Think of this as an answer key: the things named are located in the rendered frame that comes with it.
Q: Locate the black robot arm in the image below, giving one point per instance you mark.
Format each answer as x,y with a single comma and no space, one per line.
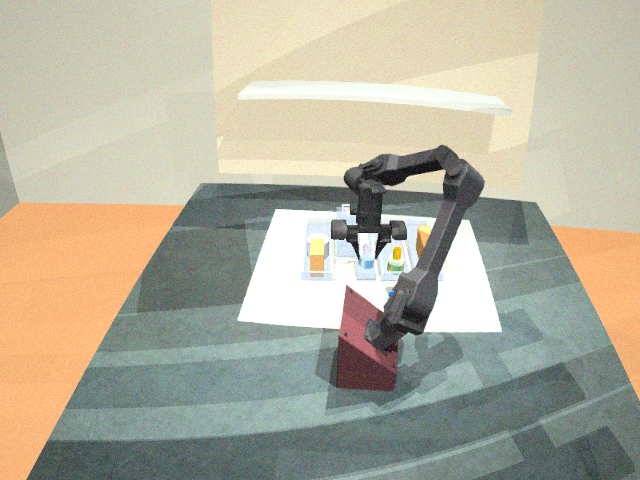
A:
415,293

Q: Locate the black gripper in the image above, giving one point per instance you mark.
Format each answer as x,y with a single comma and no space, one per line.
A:
369,221

